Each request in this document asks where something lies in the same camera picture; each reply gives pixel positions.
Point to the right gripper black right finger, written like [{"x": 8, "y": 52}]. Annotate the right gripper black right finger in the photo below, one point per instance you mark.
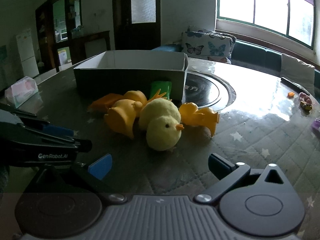
[{"x": 227, "y": 173}]

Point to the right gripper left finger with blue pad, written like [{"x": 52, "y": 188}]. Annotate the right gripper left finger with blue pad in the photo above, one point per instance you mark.
[{"x": 100, "y": 168}]

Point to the yellow rubber duck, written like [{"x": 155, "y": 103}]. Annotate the yellow rubber duck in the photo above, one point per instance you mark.
[{"x": 121, "y": 116}]

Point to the orange plastic block toy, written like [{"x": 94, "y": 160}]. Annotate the orange plastic block toy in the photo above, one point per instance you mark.
[{"x": 103, "y": 104}]

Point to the orange rubber duck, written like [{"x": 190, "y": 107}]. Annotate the orange rubber duck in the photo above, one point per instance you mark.
[{"x": 193, "y": 116}]

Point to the tissue pack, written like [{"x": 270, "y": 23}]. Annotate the tissue pack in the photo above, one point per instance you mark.
[{"x": 18, "y": 93}]

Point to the yellow plush chick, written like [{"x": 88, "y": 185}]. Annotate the yellow plush chick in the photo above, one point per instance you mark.
[{"x": 161, "y": 120}]

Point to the orange bird foot toy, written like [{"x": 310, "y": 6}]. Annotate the orange bird foot toy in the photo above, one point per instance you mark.
[{"x": 158, "y": 95}]

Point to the white refrigerator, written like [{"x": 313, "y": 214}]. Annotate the white refrigerator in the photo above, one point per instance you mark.
[{"x": 27, "y": 55}]

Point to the white cardboard box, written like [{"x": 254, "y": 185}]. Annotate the white cardboard box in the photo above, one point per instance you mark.
[{"x": 119, "y": 71}]

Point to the small orange toy piece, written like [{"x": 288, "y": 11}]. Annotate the small orange toy piece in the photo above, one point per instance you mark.
[{"x": 290, "y": 94}]

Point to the purple toy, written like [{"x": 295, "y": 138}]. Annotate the purple toy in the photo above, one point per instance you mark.
[{"x": 316, "y": 125}]

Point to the dark wooden cabinet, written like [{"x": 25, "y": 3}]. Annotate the dark wooden cabinet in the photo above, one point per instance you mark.
[{"x": 62, "y": 37}]

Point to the small yellow toy car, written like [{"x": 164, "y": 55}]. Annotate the small yellow toy car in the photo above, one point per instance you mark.
[{"x": 307, "y": 107}]

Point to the green block toy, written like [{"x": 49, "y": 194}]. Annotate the green block toy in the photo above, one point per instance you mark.
[{"x": 165, "y": 86}]

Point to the pink toy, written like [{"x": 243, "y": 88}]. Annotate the pink toy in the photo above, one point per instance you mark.
[{"x": 305, "y": 98}]

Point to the black remote control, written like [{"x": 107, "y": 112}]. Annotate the black remote control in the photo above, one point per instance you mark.
[{"x": 295, "y": 86}]

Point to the blue sofa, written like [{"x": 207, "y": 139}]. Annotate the blue sofa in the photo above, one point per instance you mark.
[{"x": 250, "y": 56}]

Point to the grey cushion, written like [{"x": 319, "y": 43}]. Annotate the grey cushion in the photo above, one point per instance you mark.
[{"x": 298, "y": 71}]

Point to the butterfly pillow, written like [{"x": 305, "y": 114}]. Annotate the butterfly pillow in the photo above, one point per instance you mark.
[{"x": 208, "y": 45}]

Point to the dark door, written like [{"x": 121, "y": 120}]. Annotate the dark door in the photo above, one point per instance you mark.
[{"x": 136, "y": 24}]

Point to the window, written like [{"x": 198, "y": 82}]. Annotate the window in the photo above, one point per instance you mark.
[{"x": 294, "y": 19}]

